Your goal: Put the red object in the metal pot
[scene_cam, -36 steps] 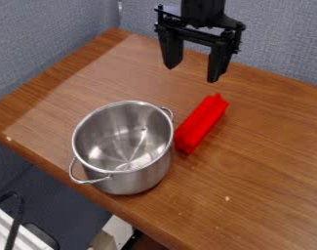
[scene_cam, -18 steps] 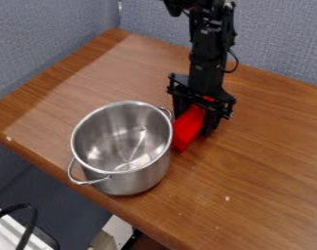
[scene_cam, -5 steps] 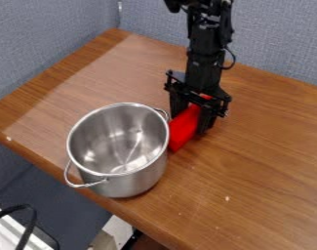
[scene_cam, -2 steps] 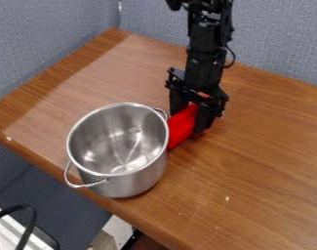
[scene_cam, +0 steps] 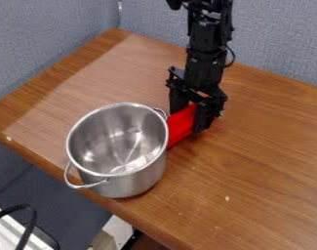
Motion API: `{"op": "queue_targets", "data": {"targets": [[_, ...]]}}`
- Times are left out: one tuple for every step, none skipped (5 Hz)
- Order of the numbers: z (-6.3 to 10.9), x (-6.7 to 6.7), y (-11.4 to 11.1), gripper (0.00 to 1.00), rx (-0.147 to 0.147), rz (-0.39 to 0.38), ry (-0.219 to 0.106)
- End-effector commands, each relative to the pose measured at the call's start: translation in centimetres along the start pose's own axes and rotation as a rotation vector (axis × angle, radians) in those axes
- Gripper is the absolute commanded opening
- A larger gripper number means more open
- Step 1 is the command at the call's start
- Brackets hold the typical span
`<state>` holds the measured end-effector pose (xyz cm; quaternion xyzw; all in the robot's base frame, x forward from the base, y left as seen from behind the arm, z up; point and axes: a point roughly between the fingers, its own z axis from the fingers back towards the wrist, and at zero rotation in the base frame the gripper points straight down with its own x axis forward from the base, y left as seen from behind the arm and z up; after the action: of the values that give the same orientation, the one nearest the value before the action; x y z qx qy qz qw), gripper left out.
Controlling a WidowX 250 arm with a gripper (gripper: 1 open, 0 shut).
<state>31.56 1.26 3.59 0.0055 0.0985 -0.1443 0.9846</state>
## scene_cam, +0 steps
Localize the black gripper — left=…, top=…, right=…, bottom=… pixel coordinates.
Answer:
left=166, top=48, right=229, bottom=133

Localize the red rectangular block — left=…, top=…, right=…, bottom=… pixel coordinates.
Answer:
left=167, top=95, right=206, bottom=148

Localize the stainless steel pot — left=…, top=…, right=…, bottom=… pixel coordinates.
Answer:
left=66, top=103, right=169, bottom=198

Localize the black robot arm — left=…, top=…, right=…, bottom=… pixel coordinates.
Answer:
left=166, top=0, right=237, bottom=133

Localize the white appliance with dark panel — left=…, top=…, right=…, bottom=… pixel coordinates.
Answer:
left=0, top=204, right=60, bottom=250

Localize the white table leg bracket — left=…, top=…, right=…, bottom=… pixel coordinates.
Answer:
left=87, top=214, right=135, bottom=250

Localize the black cable loop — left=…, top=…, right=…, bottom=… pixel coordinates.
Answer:
left=0, top=203, right=38, bottom=250

